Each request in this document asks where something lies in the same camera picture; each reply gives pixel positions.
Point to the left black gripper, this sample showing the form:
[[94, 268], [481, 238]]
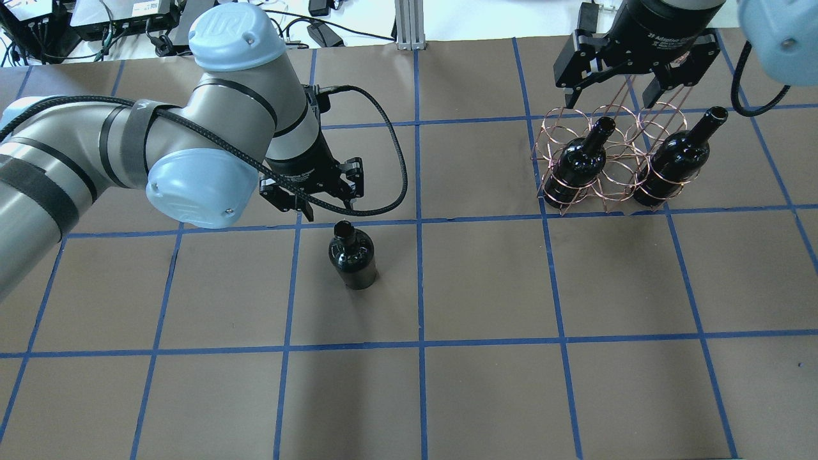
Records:
[[301, 163]]

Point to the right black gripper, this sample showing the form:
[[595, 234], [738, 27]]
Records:
[[654, 25]]

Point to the dark wine bottle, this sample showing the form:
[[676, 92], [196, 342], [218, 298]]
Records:
[[351, 253], [581, 162]]

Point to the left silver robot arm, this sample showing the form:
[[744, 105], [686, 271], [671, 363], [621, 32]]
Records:
[[60, 153]]

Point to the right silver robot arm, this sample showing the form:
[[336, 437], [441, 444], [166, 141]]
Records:
[[783, 34]]

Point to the dark wine bottle in basket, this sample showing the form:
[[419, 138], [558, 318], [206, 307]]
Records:
[[581, 162]]

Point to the black power adapter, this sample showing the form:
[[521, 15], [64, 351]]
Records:
[[324, 36]]

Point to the copper wire wine basket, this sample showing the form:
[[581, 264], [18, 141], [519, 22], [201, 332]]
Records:
[[638, 134]]

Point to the aluminium frame post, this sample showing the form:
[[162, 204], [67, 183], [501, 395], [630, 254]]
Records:
[[409, 22]]

